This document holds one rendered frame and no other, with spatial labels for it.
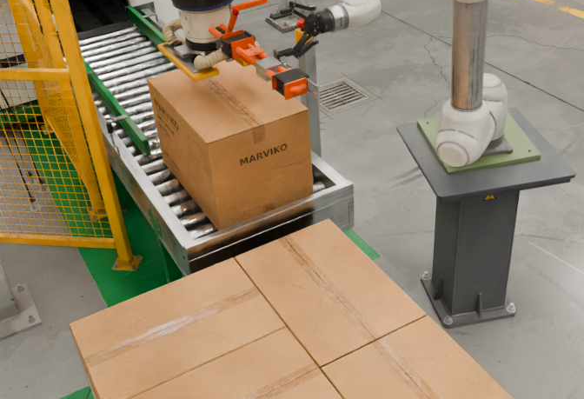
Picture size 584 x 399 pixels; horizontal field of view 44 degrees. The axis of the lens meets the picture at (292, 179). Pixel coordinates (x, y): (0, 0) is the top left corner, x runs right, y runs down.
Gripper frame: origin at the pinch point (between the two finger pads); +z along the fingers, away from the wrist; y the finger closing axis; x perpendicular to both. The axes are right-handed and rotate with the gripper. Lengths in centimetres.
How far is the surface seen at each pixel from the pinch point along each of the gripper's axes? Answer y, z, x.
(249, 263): 69, 31, -24
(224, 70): 28, 4, 42
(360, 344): 69, 20, -76
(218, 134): 28.2, 26.7, -1.4
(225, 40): -3.4, 18.3, 0.9
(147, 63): 67, 2, 156
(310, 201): 63, -2, -12
